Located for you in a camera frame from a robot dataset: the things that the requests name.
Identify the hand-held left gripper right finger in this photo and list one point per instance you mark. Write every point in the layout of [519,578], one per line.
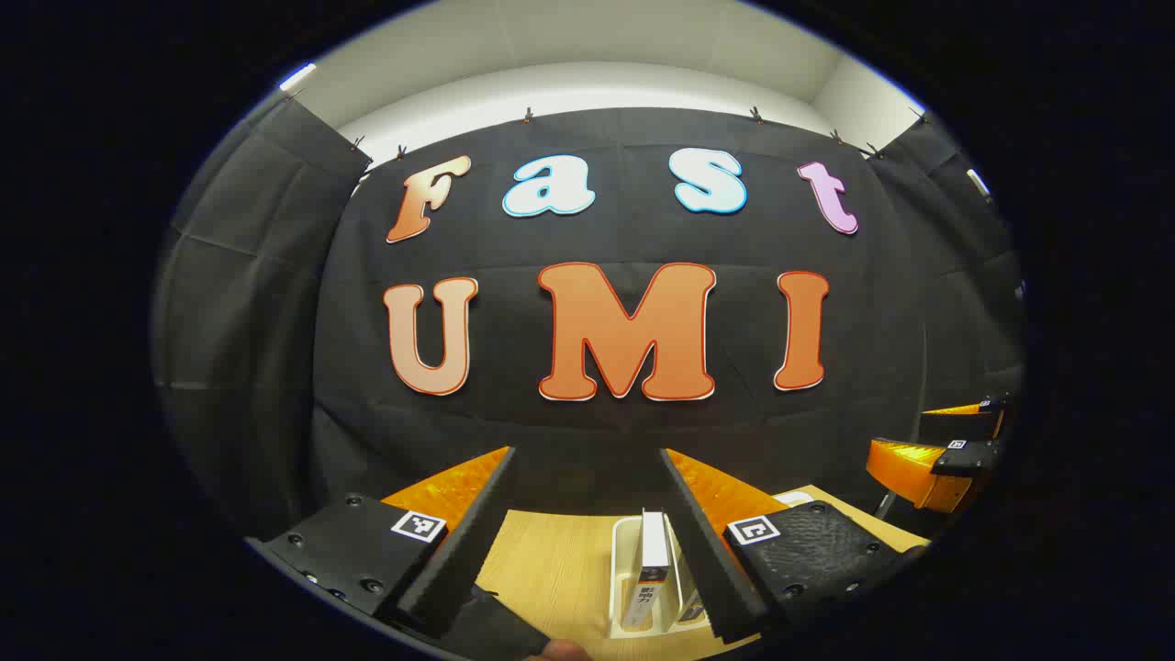
[711,560]

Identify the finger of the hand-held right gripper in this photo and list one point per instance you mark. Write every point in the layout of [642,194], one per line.
[918,473]
[964,424]

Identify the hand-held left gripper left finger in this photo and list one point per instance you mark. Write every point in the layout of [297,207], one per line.
[459,551]

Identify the dark grey book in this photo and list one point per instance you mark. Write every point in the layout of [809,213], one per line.
[654,560]

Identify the white bookshelf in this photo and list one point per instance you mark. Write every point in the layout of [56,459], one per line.
[624,569]

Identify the white ceiling light strip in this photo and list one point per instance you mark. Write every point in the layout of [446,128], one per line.
[296,77]

